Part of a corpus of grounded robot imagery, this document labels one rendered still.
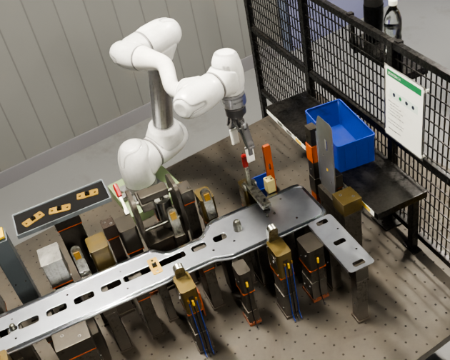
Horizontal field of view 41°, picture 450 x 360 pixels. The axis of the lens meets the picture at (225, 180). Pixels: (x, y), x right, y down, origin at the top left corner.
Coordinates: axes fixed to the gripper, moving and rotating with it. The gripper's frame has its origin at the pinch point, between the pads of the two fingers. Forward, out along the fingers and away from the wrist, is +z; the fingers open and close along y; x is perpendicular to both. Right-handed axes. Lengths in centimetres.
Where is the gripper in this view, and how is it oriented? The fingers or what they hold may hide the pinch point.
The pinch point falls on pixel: (243, 149)
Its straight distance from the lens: 229.4
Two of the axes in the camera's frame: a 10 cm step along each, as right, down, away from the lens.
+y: 4.0, 5.2, -7.5
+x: 9.0, -3.8, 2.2
